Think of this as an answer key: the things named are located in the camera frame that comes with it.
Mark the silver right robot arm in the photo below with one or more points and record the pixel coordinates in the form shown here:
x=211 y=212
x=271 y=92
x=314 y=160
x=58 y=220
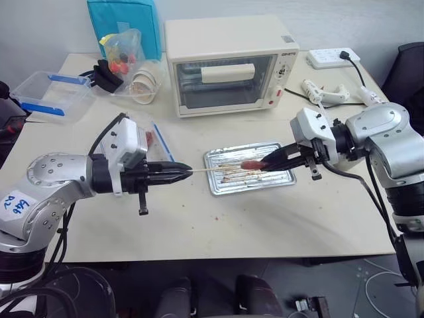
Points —
x=387 y=139

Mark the thin wooden skewer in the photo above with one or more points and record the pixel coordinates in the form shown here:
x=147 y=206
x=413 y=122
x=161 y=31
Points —
x=215 y=169

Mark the clear bag of colourful items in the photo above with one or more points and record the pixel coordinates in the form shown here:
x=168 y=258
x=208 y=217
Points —
x=124 y=53

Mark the silver metal baking tray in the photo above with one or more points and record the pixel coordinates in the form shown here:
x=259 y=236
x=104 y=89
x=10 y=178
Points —
x=251 y=182

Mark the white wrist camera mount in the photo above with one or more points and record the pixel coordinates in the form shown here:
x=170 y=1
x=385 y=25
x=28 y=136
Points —
x=127 y=139
x=311 y=127

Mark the white glue gun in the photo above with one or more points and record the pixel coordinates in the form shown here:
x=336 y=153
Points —
x=318 y=91

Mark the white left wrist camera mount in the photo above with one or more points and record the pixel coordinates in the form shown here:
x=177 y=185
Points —
x=127 y=139

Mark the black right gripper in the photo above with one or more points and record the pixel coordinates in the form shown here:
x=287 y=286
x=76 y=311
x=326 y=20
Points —
x=309 y=152

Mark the black chair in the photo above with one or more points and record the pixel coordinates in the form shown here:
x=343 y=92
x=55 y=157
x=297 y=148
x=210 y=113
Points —
x=407 y=73

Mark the stacked white paper cups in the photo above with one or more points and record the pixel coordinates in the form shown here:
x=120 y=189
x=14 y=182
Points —
x=145 y=79

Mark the white power strip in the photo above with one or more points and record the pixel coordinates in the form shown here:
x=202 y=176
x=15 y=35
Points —
x=331 y=58

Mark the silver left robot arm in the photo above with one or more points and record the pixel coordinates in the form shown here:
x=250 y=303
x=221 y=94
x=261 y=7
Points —
x=49 y=179

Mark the red sausage piece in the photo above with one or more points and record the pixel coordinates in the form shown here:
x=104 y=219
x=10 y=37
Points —
x=252 y=164

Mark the clear box with blue clips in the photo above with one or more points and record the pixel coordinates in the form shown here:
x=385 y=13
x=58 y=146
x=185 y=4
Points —
x=49 y=96

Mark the dark rounded shape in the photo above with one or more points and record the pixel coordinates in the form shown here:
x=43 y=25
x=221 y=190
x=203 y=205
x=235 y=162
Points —
x=174 y=298
x=258 y=298

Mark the red sausage in lid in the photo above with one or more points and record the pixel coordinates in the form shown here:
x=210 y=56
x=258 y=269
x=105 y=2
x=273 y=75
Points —
x=150 y=137

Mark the small white handheld device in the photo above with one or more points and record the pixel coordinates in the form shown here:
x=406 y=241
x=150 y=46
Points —
x=369 y=96

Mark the small metal floor bracket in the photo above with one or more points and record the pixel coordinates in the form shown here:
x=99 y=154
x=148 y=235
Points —
x=309 y=304

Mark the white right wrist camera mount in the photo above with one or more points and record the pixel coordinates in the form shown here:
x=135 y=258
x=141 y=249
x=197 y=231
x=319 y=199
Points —
x=311 y=127

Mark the teal fabric bag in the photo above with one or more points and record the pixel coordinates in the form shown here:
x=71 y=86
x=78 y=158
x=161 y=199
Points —
x=122 y=23

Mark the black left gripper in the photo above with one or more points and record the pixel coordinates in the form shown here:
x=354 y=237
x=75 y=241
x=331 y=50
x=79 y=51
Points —
x=132 y=180

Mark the black foam holder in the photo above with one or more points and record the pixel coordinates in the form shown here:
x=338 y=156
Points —
x=106 y=77

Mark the cream toaster oven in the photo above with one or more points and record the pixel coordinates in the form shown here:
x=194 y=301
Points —
x=228 y=66

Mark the dark equipment with red part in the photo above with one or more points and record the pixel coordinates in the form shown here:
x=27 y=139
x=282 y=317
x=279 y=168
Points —
x=10 y=122

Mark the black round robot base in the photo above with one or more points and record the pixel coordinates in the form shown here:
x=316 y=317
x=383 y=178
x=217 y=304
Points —
x=79 y=295

